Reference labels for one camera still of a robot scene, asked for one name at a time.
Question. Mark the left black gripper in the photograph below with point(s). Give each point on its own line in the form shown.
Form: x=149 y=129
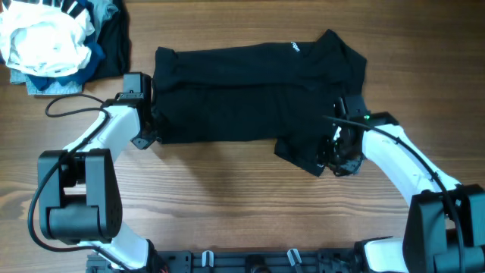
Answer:
x=144 y=141

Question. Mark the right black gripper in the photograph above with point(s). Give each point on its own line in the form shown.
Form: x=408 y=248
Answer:
x=346 y=169

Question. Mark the black t-shirt with logo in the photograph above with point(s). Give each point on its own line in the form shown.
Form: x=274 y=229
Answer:
x=285 y=91

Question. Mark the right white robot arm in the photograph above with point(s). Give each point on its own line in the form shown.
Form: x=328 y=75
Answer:
x=444 y=230

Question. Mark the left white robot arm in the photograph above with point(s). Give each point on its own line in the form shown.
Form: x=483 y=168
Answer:
x=77 y=204

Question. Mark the black garment on pile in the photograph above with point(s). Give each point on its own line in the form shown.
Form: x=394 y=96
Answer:
x=112 y=32

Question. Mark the dark blue garment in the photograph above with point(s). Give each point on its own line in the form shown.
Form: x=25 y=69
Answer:
x=83 y=38

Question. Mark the grey garment on pile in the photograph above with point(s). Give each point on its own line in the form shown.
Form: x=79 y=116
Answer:
x=18 y=77

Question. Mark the black white striped garment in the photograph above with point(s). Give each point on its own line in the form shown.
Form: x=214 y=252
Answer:
x=71 y=7

